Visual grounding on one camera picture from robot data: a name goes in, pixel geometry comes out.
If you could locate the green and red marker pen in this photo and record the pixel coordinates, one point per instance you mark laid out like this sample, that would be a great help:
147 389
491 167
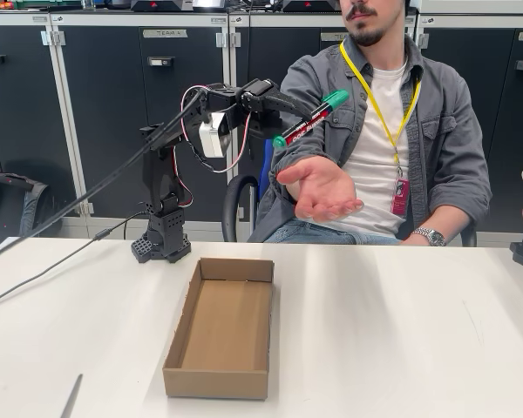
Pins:
314 119

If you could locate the person's left forearm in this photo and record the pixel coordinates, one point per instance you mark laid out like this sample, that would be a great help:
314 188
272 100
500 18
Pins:
453 204

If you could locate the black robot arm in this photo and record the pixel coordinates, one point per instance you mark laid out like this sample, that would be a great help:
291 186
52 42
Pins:
161 174

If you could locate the person's right forearm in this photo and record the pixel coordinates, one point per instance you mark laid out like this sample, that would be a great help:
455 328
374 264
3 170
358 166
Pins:
291 192

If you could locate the bearded person's head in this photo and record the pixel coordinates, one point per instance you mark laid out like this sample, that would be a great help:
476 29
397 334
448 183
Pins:
366 22

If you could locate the person's right hand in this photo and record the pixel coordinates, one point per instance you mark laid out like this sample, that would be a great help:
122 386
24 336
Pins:
322 191

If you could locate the white T-shirt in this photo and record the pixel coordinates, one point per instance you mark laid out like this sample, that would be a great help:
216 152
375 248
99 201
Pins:
379 113

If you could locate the black case with red triangle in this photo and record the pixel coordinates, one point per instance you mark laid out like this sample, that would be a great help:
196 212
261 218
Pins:
309 5
161 5

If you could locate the blue jeans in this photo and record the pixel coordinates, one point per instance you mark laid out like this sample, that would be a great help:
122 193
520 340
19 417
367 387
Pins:
331 233

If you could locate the red ID badge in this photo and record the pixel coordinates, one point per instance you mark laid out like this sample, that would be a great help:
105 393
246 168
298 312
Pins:
400 198

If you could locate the gray button shirt jacket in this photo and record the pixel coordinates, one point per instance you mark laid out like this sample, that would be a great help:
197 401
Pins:
440 109

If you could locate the silver wristwatch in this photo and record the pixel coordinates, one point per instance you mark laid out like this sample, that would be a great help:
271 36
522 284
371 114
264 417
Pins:
436 237

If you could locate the clear drinking glass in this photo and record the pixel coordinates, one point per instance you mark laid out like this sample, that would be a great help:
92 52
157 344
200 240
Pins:
89 4

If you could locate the open brown cardboard box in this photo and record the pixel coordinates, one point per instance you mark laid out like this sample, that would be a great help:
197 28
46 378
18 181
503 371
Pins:
226 322

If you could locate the green flat board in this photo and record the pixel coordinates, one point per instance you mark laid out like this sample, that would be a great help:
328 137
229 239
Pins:
48 3

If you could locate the black backpack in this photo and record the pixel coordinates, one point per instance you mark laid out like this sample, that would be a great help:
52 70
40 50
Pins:
8 204

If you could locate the gray pointed flat strip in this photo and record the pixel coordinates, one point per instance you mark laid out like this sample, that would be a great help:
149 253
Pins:
72 400

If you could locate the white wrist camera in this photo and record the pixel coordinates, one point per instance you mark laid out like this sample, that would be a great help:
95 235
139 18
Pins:
211 135

